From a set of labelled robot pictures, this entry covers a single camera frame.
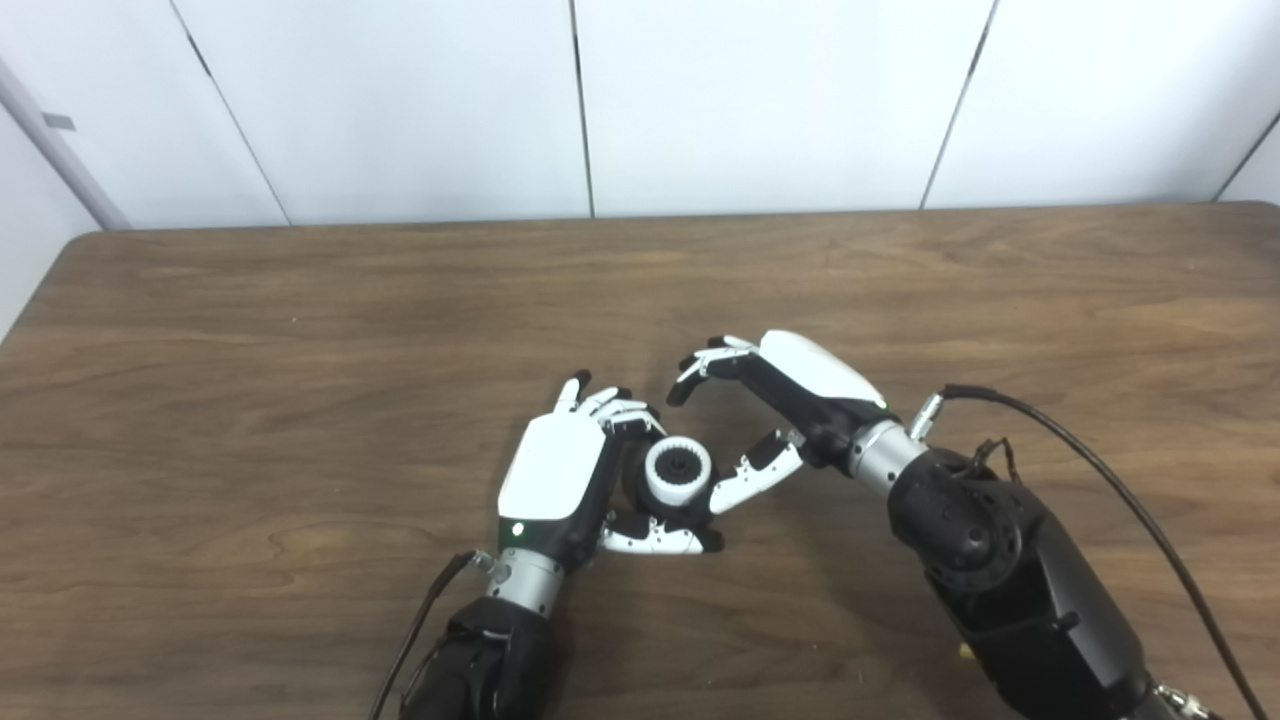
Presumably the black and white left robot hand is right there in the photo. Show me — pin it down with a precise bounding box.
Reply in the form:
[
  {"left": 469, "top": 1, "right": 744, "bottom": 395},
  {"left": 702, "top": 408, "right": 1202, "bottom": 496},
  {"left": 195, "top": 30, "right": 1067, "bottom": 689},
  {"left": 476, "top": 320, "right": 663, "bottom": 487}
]
[{"left": 497, "top": 370, "right": 725, "bottom": 573}]

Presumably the round black part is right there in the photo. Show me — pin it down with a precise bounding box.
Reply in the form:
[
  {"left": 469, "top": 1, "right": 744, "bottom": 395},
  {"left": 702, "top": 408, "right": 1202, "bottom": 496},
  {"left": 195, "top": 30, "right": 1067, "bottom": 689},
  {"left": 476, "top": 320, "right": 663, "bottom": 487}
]
[{"left": 622, "top": 432, "right": 716, "bottom": 523}]

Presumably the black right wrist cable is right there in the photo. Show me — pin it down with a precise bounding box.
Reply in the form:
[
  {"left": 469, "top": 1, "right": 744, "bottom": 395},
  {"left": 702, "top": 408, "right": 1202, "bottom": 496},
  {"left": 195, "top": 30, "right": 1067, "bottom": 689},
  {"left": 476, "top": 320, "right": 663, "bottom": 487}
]
[{"left": 908, "top": 384, "right": 1271, "bottom": 720}]

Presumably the gray wall corner post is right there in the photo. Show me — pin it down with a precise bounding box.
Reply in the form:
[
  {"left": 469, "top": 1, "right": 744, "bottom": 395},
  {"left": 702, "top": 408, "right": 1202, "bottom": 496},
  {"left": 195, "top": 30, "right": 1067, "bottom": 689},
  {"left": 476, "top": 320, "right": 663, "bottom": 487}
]
[{"left": 0, "top": 55, "right": 131, "bottom": 231}]

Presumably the white ring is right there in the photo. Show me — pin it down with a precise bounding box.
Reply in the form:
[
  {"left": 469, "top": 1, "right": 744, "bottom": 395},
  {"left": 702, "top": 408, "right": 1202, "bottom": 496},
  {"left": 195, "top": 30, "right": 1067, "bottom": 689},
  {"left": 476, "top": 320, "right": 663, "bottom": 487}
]
[{"left": 644, "top": 437, "right": 713, "bottom": 507}]

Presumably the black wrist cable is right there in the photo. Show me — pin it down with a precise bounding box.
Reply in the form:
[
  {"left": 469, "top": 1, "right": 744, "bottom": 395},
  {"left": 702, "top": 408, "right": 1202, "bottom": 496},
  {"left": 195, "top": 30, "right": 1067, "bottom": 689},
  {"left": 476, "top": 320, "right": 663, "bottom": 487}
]
[
  {"left": 368, "top": 550, "right": 498, "bottom": 720},
  {"left": 908, "top": 384, "right": 1271, "bottom": 720}
]

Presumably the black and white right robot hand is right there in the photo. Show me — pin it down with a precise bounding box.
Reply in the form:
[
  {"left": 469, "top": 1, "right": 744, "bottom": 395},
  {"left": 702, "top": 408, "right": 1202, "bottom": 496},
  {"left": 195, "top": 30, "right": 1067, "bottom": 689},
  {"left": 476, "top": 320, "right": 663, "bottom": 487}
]
[{"left": 666, "top": 330, "right": 891, "bottom": 516}]

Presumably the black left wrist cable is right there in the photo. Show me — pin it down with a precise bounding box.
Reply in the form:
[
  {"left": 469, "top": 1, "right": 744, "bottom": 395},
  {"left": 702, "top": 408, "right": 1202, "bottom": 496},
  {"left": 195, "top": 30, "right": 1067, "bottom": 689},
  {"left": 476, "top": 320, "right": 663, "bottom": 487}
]
[{"left": 368, "top": 550, "right": 498, "bottom": 720}]

